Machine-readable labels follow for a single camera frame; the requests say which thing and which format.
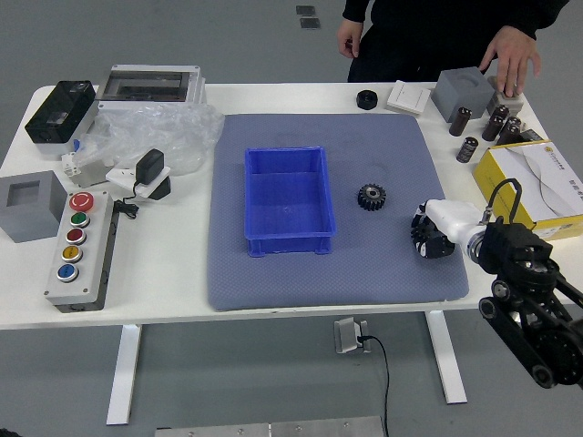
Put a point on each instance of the person's left hand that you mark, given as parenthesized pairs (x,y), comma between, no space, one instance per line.
(517,54)

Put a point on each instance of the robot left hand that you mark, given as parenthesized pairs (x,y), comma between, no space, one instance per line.
(8,433)

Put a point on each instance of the person's right hand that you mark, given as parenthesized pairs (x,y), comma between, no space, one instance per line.
(350,36)

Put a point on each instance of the white-shelled robot right hand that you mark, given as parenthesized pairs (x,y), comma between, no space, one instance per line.
(451,218)

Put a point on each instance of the small black gear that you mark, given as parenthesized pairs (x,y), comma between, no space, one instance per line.
(420,231)

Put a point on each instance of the big black gear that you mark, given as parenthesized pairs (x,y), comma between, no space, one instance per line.
(364,200)

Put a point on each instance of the person's right forearm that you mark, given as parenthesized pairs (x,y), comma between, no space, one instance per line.
(357,9)

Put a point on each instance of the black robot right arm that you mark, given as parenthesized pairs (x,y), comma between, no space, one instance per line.
(524,255)

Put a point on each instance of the person's left forearm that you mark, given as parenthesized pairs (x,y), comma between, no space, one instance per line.
(542,18)

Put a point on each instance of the yellow and white cardboard box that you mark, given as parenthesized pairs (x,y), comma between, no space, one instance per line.
(524,164)

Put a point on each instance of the blue plastic box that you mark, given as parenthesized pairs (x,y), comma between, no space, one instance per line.
(287,205)

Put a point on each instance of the grey five-button control box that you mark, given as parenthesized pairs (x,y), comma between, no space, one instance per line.
(91,255)

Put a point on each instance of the grey windowed distribution box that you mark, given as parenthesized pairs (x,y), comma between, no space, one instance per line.
(146,86)

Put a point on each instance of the dark floor cover plate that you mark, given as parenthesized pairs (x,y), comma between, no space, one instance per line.
(309,23)
(305,10)

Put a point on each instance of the black round knob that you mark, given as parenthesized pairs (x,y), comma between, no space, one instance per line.
(367,101)

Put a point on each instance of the grey block with round recess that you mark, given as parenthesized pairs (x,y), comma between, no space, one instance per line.
(451,95)

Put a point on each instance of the small black component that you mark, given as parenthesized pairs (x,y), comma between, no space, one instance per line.
(532,135)

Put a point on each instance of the person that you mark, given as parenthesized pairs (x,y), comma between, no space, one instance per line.
(432,41)

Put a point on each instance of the grey-blue mat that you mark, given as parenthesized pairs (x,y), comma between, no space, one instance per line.
(364,273)

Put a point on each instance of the white table leg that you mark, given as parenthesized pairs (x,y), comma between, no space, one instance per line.
(448,364)
(125,373)

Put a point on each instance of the silver floor socket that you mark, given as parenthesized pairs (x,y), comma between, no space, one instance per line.
(346,334)

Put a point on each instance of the clear plastic bag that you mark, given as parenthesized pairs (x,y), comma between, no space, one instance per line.
(173,123)

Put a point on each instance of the grey cube with square recess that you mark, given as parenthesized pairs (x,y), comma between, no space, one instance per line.
(41,218)

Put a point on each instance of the black power adapter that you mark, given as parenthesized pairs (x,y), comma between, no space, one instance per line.
(150,166)

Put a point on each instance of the grey metal plate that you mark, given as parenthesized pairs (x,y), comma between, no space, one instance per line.
(273,429)

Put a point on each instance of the white socket block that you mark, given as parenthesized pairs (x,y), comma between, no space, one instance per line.
(119,176)

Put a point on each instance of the white circuit breaker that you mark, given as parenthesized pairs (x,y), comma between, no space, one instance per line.
(91,175)

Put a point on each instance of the small blue part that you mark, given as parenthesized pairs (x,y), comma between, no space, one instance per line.
(77,145)

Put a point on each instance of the grey switch box red button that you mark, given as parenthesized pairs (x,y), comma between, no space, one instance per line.
(517,104)

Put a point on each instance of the white wall switch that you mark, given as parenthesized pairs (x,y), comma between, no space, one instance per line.
(407,96)

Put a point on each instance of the black-lidded white enclosure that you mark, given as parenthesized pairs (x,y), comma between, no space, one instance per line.
(59,109)

